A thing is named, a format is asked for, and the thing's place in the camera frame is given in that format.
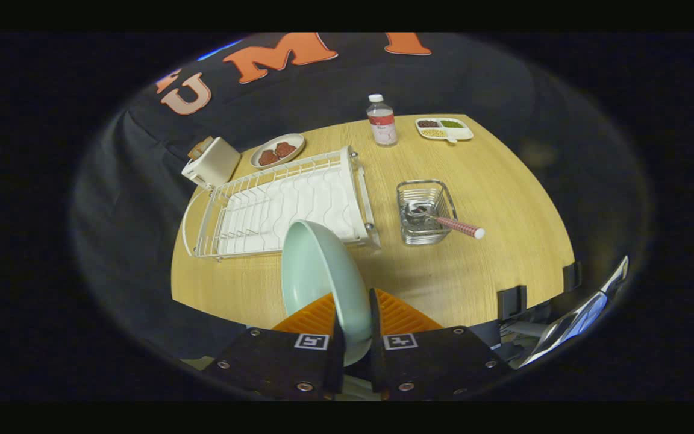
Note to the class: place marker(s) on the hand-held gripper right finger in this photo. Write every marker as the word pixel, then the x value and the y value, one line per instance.
pixel 376 343

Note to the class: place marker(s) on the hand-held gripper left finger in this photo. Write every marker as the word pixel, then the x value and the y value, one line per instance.
pixel 275 361

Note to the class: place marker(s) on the light green plate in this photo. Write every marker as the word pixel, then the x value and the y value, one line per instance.
pixel 317 277

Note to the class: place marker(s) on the small beige plate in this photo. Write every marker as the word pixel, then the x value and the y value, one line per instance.
pixel 262 147

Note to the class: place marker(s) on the white divided snack dish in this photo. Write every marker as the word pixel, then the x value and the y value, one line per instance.
pixel 443 131

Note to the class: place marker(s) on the black table clamp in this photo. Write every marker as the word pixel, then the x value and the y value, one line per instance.
pixel 512 301
pixel 572 276

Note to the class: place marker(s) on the dark red cookie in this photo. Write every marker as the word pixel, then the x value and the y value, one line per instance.
pixel 285 149
pixel 268 158

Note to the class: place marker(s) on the white toaster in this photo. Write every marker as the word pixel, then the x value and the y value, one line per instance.
pixel 214 166

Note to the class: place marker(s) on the clear bottle with red label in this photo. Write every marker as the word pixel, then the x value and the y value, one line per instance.
pixel 383 126

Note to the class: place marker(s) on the brown toast slice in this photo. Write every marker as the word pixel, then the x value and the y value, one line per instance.
pixel 199 147

